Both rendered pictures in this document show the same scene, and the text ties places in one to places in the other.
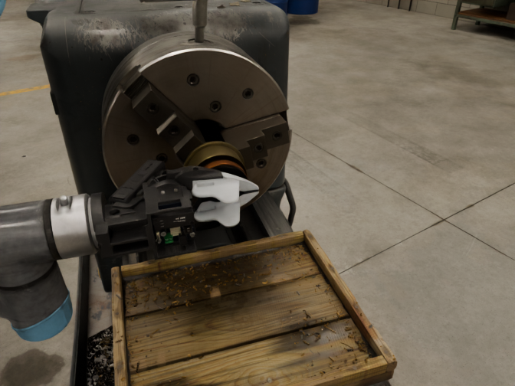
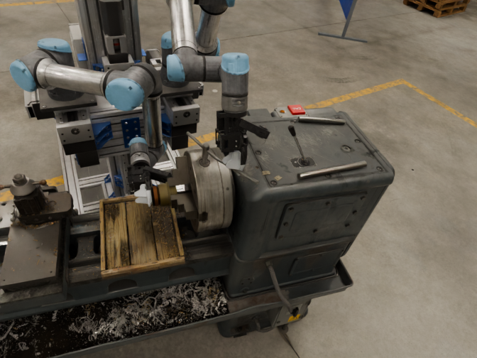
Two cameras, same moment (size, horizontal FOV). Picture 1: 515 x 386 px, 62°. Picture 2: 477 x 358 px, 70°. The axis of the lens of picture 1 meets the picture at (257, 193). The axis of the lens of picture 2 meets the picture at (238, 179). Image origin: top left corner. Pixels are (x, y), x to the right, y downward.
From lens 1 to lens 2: 1.25 m
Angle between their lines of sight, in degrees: 64
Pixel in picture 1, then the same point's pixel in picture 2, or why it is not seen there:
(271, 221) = (205, 251)
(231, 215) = (140, 200)
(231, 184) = (145, 194)
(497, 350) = not seen: outside the picture
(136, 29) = not seen: hidden behind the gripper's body
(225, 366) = (119, 226)
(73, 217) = (133, 158)
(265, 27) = (248, 190)
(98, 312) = not seen: hidden behind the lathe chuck
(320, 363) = (112, 253)
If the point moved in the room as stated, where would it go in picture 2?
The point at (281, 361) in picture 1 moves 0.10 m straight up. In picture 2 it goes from (116, 241) to (113, 226)
